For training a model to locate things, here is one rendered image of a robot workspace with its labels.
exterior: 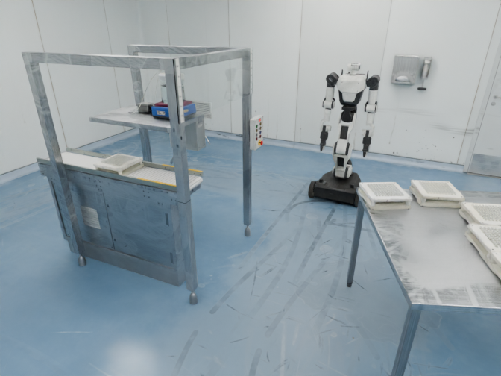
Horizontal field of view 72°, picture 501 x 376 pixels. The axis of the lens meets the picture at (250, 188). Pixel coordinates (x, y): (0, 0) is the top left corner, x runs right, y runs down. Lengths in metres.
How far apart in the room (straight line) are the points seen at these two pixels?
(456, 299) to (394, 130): 3.97
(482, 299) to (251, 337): 1.36
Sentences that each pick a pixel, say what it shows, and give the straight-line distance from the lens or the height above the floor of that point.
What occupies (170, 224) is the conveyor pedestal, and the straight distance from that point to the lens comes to 2.50.
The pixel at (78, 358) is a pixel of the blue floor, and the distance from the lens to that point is 2.57.
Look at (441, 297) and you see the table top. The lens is 1.68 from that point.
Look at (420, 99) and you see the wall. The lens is 5.33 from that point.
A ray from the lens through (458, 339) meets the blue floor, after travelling 2.79.
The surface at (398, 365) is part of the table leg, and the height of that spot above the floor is 0.44.
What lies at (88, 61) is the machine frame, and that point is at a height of 1.65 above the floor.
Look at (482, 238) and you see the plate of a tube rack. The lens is 2.04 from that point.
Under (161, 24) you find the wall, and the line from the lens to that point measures 6.72.
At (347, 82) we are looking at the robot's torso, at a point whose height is 1.31.
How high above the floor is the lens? 1.84
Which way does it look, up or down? 25 degrees down
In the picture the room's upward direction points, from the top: straight up
